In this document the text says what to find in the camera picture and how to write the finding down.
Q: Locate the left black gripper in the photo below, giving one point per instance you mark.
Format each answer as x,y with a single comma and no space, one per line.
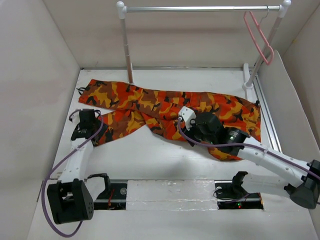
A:
104,128

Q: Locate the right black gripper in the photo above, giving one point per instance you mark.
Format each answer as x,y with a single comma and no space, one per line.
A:
189,133

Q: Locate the orange camouflage trousers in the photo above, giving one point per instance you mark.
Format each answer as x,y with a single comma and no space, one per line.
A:
132,107

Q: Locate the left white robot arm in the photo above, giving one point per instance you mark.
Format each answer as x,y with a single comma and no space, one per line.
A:
71,198

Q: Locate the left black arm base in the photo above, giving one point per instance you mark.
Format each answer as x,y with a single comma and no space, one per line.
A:
112,200

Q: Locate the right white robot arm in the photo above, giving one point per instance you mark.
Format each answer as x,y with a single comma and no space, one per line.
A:
294,179

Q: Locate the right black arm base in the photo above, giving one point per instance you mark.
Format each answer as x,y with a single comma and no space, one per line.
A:
229,199

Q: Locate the white clothes rack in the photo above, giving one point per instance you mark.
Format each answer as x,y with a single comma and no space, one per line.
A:
266,54

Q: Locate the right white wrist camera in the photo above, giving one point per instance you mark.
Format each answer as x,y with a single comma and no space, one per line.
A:
187,114

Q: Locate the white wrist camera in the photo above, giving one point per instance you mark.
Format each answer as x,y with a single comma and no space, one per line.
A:
187,114
74,117

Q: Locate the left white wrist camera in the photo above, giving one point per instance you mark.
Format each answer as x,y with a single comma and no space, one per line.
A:
74,117

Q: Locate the aluminium side rail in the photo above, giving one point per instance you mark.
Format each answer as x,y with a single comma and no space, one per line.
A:
269,133

